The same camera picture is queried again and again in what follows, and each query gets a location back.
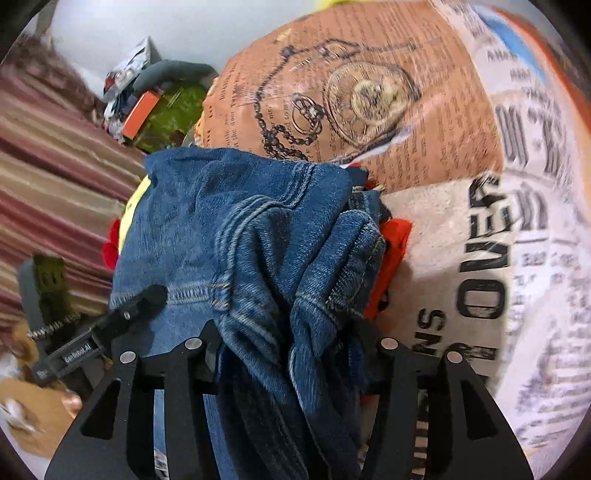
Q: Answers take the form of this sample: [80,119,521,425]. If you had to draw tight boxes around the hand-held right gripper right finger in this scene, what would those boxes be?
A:
[353,320,534,480]

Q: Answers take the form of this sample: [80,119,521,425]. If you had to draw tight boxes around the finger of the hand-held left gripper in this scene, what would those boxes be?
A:
[108,284,168,334]

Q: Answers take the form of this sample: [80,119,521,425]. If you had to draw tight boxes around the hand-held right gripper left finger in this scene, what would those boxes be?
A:
[44,318,222,480]

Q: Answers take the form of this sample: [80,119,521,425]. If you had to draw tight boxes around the blue denim jeans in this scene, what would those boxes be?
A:
[108,147,389,480]

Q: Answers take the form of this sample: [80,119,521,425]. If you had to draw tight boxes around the person's left hand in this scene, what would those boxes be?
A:
[60,390,84,416]

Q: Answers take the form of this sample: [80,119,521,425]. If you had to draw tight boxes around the yellow cloth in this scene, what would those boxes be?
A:
[117,178,153,254]

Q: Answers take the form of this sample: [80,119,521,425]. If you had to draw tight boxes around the orange cloth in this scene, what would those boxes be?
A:
[362,217,414,321]

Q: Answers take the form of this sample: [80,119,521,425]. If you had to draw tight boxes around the red striped cloth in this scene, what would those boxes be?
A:
[0,37,148,324]

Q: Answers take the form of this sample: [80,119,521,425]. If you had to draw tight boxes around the green patterned cloth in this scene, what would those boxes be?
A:
[134,85,208,155]

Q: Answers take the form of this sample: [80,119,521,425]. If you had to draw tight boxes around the orange box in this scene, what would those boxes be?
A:
[122,90,160,139]

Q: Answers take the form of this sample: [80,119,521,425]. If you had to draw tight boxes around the pile of small clutter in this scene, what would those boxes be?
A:
[102,37,162,134]

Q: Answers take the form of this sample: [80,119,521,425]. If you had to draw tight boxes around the grey rolled cloth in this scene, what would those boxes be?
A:
[134,60,220,93]

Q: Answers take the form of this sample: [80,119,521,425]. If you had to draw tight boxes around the printed blanket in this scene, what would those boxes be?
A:
[194,0,587,480]

